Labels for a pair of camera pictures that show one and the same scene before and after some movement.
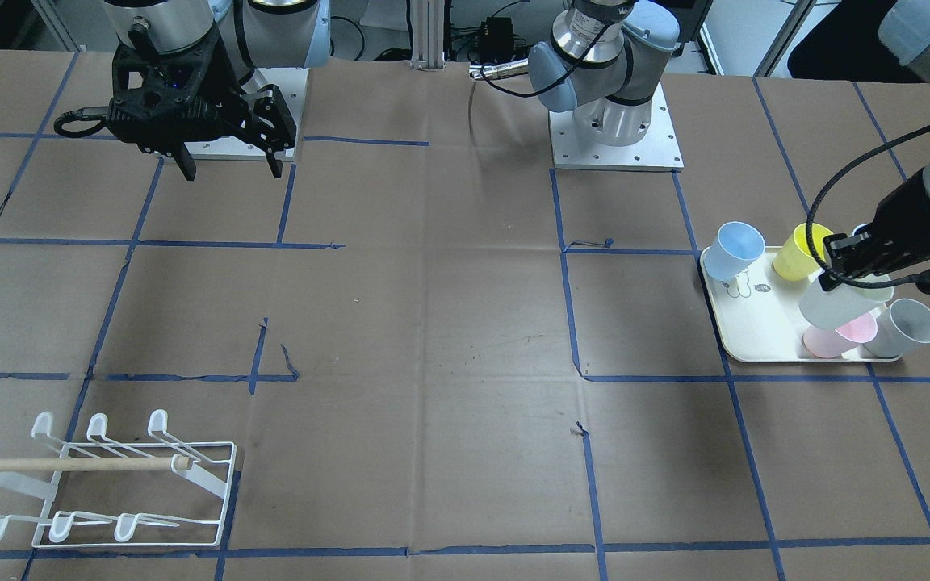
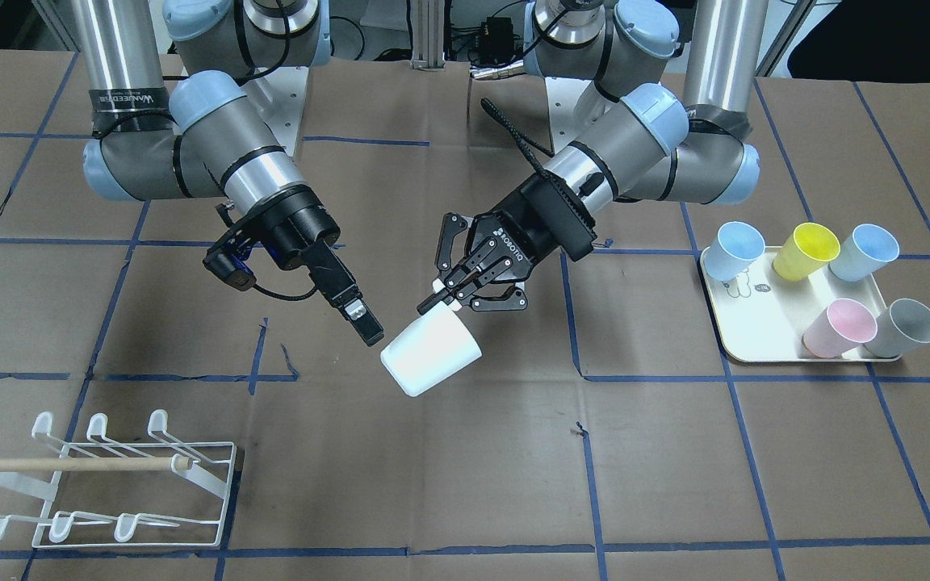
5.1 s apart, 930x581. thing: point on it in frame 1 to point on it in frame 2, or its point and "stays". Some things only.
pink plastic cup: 827,344 stays
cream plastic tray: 759,317 stays
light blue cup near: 735,247 stays
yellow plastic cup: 794,259 stays
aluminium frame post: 428,35 stays
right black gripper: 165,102 to 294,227
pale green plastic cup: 833,307 to 436,346
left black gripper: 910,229 to 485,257
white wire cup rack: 156,494 stays
